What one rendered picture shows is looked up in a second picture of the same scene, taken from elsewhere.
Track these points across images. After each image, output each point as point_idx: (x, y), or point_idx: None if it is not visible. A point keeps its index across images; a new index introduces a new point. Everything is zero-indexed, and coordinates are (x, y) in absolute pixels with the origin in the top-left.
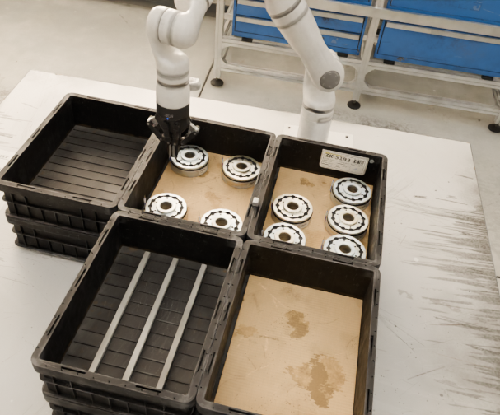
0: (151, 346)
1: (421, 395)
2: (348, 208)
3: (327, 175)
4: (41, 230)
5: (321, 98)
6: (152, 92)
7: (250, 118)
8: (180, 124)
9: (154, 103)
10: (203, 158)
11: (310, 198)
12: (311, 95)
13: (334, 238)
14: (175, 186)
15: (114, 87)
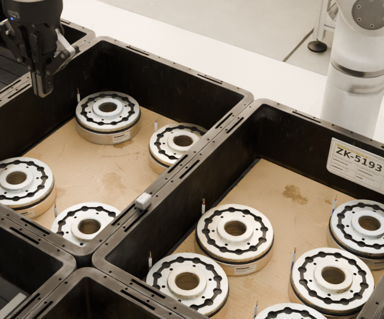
0: None
1: None
2: (344, 258)
3: (341, 191)
4: None
5: (362, 49)
6: (147, 21)
7: (279, 82)
8: (42, 36)
9: (141, 36)
10: (129, 117)
11: (286, 223)
12: (345, 42)
13: (284, 308)
14: (64, 152)
15: (96, 6)
